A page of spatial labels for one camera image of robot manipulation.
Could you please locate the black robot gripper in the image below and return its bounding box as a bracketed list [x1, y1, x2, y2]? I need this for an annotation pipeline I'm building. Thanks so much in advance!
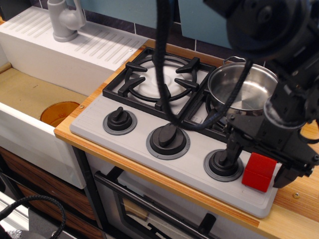
[219, 83, 315, 188]

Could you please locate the red cube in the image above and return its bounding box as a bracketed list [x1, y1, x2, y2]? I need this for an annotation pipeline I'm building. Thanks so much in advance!
[242, 152, 277, 193]

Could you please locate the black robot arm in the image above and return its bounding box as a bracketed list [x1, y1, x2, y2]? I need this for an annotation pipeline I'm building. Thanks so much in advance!
[205, 0, 319, 188]

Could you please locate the black right stove knob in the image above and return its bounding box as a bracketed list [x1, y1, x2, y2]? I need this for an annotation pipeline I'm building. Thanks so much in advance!
[204, 149, 244, 182]

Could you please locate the black stove knob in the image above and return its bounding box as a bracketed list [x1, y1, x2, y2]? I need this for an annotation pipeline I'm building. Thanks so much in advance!
[146, 123, 190, 160]
[204, 149, 244, 182]
[103, 107, 138, 135]

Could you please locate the stainless steel pan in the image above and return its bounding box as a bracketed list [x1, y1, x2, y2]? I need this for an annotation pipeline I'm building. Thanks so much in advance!
[207, 56, 279, 118]

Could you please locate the black middle stove knob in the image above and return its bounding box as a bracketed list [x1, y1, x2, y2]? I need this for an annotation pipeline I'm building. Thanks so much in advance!
[146, 123, 190, 160]

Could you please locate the grey toy stove top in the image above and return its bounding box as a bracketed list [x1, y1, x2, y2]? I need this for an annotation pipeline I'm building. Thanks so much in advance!
[70, 47, 278, 218]

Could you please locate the black left stove knob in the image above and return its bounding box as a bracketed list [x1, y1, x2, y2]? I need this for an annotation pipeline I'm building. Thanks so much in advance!
[103, 107, 138, 135]

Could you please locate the black right burner grate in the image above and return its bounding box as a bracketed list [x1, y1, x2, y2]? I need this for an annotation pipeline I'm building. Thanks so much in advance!
[184, 88, 227, 143]

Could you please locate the black burner grate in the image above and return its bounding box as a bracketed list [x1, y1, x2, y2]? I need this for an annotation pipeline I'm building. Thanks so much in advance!
[103, 47, 216, 120]
[184, 88, 227, 143]

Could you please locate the black left burner grate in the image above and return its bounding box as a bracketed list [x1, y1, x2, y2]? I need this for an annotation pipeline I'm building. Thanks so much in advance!
[103, 47, 216, 120]

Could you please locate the orange plastic plate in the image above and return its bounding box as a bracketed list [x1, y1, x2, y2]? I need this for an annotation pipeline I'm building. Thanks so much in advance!
[40, 101, 79, 127]

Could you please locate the wooden drawer cabinet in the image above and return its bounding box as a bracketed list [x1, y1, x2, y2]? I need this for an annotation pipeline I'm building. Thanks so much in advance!
[0, 148, 105, 239]

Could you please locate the grey toy faucet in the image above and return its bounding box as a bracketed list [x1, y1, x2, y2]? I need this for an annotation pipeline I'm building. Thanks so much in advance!
[47, 0, 86, 42]

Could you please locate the white toy sink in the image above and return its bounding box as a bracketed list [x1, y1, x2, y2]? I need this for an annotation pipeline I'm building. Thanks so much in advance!
[0, 6, 146, 189]

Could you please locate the oven door with handle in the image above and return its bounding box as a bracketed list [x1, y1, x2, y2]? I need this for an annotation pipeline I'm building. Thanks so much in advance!
[93, 167, 254, 239]

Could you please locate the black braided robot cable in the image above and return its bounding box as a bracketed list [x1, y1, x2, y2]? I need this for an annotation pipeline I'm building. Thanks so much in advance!
[153, 0, 254, 130]

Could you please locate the black braided foreground cable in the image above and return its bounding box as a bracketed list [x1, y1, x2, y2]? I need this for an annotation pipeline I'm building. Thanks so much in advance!
[0, 195, 66, 238]

